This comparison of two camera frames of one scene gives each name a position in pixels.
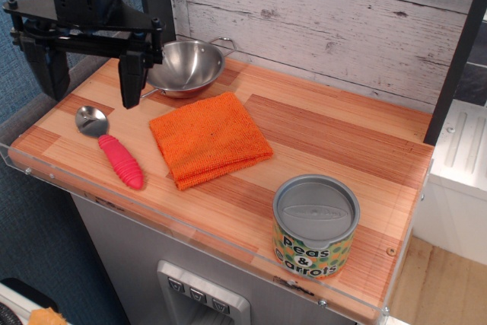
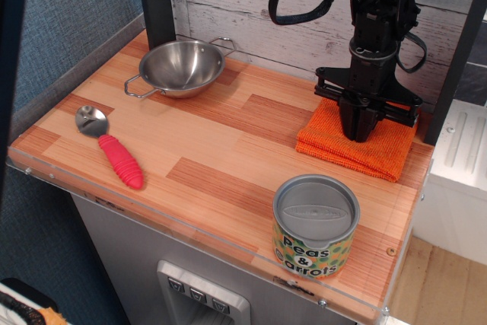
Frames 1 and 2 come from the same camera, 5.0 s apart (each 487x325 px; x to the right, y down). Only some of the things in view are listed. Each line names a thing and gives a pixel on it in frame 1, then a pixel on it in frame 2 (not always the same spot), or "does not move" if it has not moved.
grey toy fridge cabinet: (158, 279) does not move
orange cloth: (209, 139) to (384, 155)
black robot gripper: (86, 14) to (370, 80)
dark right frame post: (446, 93) does not move
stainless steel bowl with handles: (188, 67) does not move
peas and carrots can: (313, 221) does not move
